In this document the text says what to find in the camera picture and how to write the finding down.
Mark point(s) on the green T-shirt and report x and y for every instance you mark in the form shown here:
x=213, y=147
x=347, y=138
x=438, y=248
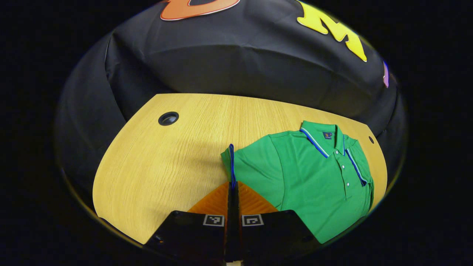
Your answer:
x=303, y=184

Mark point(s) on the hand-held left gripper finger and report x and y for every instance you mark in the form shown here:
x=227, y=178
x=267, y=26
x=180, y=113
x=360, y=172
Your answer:
x=237, y=229
x=230, y=229

